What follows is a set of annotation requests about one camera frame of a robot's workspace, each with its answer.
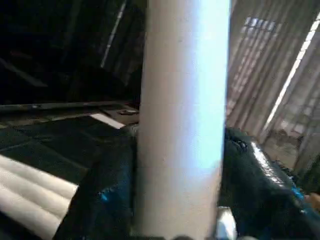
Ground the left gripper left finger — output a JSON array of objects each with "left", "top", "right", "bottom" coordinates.
[{"left": 52, "top": 135, "right": 138, "bottom": 240}]

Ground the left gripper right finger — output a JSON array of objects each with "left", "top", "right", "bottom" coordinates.
[{"left": 219, "top": 129, "right": 320, "bottom": 240}]

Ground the grey window curtain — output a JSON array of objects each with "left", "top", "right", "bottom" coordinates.
[{"left": 225, "top": 0, "right": 320, "bottom": 176}]

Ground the dark long rail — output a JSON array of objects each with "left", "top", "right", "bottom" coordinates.
[{"left": 0, "top": 101, "right": 141, "bottom": 112}]

